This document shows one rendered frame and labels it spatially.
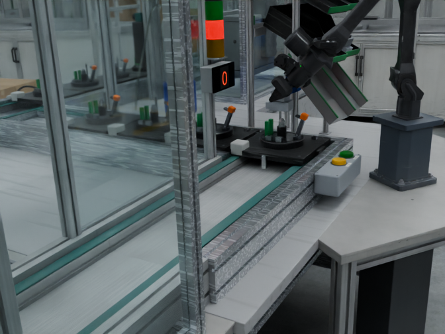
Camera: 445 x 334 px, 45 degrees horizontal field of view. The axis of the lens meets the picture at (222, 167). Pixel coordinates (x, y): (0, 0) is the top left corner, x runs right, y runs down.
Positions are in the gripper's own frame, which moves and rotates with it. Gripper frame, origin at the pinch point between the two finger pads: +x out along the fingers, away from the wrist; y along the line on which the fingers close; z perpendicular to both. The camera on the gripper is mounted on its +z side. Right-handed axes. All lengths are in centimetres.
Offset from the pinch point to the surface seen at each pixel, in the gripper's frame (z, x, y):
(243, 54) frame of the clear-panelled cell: 38, 44, -85
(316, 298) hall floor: -76, 84, -63
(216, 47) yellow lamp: 18.2, -3.8, 20.8
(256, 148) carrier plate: -9.0, 14.0, 8.5
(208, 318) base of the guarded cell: -33, 4, 77
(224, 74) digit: 11.8, 0.8, 18.7
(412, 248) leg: -55, -11, 20
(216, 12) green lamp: 24.9, -10.1, 20.7
